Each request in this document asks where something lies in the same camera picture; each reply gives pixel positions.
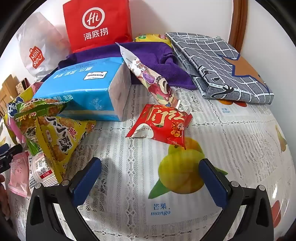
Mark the red paper bag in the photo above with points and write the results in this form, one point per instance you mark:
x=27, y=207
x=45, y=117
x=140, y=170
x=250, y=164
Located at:
x=97, y=23

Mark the wooden door frame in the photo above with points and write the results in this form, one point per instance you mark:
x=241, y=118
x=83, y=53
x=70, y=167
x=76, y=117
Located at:
x=238, y=23

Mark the red snack packet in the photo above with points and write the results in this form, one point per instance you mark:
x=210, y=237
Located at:
x=159, y=125

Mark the green snack packet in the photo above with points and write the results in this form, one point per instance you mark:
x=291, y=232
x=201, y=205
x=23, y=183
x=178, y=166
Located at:
x=34, y=109

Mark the yellow triangular snack packet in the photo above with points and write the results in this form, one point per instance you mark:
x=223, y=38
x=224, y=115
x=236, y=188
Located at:
x=60, y=139

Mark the purple towel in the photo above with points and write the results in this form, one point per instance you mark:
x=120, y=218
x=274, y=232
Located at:
x=148, y=53

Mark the fruit print tablecloth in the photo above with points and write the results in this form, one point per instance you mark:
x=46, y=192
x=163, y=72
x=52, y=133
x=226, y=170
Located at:
x=129, y=162

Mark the yellow packet blue lettering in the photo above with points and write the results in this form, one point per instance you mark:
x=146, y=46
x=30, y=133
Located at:
x=13, y=109

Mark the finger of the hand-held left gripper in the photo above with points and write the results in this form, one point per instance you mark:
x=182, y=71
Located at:
x=13, y=151

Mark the yellow snack bag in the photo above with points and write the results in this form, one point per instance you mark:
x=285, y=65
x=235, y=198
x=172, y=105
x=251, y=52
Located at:
x=152, y=38

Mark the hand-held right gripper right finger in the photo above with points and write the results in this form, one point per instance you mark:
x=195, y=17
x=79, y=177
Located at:
x=212, y=183

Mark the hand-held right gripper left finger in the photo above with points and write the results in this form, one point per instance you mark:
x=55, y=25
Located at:
x=86, y=182

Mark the blue tissue pack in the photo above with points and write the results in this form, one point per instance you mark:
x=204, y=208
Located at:
x=81, y=92

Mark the cartoon print snack packet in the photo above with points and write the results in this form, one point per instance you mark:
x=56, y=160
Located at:
x=150, y=78

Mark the grey checked folded cloth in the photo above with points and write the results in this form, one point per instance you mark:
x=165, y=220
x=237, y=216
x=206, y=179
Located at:
x=208, y=60

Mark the white plastic bag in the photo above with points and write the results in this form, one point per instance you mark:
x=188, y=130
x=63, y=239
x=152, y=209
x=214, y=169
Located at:
x=39, y=46

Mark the pink packet silver stripes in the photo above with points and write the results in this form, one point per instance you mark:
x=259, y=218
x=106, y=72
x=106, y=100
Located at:
x=35, y=88

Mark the wooden furniture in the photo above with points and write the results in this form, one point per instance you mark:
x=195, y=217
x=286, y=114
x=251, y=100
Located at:
x=9, y=89

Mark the white snack packet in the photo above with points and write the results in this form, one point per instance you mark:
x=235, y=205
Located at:
x=41, y=169

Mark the person's left hand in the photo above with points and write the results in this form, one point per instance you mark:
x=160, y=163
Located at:
x=3, y=199

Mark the patterned dark red box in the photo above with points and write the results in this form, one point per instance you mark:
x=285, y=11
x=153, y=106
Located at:
x=22, y=85

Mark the pink snack packet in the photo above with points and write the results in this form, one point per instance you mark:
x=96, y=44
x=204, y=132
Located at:
x=18, y=173

